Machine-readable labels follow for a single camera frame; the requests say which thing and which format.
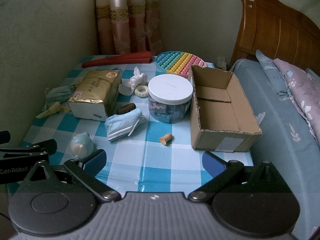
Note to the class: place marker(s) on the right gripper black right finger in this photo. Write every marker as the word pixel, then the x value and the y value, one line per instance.
pixel 251 201

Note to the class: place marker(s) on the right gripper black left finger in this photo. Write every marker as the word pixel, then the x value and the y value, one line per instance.
pixel 54 200

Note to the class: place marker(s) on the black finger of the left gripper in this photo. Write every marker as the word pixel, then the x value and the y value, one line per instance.
pixel 48 146

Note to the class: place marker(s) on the pale blue round plush toy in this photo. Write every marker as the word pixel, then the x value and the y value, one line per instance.
pixel 82 145

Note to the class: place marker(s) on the beige cloth piece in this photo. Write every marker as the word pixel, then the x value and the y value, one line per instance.
pixel 53 109

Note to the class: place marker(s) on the grey-blue face mask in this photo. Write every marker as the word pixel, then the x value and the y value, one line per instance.
pixel 59 94

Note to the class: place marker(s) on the light blue face mask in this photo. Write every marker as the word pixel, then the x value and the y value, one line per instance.
pixel 120 125

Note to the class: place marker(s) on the brown fuzzy scrunchie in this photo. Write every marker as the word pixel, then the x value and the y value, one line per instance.
pixel 125 109

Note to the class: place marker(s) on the orange rubber squeeze toy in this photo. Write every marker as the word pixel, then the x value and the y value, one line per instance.
pixel 164 139

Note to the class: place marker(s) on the white cloth bunny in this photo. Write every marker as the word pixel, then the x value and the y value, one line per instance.
pixel 127 88

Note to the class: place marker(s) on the blue floral bedsheet mattress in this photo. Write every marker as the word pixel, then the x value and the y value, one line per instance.
pixel 285 141

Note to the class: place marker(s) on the gold tissue pack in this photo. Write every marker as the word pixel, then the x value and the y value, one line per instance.
pixel 96 95

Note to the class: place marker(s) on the open cardboard box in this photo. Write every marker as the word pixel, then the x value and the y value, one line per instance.
pixel 221 118

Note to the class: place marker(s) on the blue floral pillow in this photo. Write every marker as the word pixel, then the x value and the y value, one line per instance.
pixel 273 73

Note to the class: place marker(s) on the purple floral pillow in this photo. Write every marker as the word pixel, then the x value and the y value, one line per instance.
pixel 305 91

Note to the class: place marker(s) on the clear jar with white lid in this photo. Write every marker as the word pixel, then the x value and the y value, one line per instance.
pixel 169 97

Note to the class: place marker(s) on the red folded fan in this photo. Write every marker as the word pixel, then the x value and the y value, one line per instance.
pixel 139 57

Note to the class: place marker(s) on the pink gold curtain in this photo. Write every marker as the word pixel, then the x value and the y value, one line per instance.
pixel 128 26

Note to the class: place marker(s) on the rainbow round pop-it toy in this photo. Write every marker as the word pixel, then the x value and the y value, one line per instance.
pixel 178 62

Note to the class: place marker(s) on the wooden bed headboard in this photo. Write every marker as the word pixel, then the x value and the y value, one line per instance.
pixel 278 31

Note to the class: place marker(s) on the white wall plug adapter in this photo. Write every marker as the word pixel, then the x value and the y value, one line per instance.
pixel 221 63

